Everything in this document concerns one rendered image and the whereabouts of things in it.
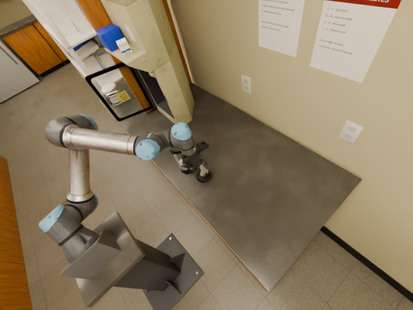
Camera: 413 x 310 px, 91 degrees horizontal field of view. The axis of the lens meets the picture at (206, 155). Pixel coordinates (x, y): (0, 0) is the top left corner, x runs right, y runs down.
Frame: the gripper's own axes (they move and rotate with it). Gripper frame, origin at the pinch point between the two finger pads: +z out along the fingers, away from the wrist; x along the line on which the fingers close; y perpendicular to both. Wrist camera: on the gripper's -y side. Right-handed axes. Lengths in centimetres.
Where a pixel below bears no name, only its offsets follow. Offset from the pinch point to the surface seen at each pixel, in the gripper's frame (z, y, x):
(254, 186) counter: 10.1, -7.9, 27.3
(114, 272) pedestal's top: 10, 65, -11
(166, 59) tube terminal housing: -38, -34, -37
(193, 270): 103, 48, -5
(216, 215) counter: 10.1, 16.2, 17.5
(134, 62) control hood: -46, -18, -41
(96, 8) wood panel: -63, -33, -75
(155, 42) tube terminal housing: -49, -32, -37
